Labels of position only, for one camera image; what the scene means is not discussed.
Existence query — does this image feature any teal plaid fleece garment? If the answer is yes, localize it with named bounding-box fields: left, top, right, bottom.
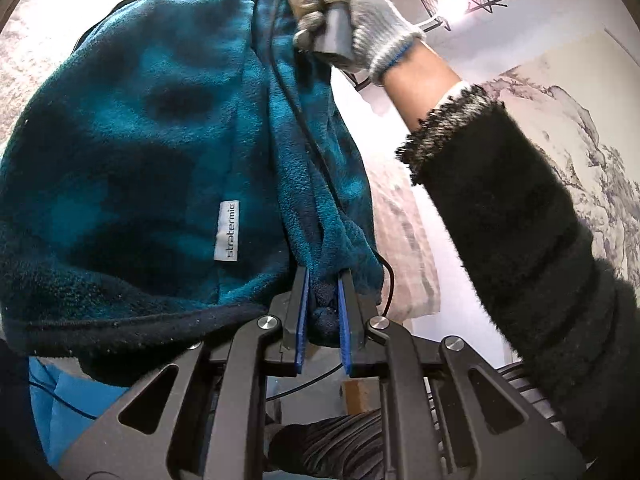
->
left=1, top=0, right=384, bottom=386

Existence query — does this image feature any right forearm in black sleeve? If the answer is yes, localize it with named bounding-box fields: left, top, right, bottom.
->
left=382, top=41, right=639, bottom=466

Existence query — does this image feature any right hand in white glove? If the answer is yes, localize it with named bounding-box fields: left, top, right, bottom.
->
left=312, top=0, right=424, bottom=86

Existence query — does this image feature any small wooden block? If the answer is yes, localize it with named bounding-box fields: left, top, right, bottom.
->
left=341, top=378, right=381, bottom=415

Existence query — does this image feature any beige checked bed sheet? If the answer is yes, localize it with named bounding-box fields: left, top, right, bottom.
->
left=1, top=0, right=440, bottom=322

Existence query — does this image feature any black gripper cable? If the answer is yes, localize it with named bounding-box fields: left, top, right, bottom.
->
left=264, top=0, right=396, bottom=401

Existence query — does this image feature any landscape painting wall hanging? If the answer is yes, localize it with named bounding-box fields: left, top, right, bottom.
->
left=483, top=32, right=639, bottom=286

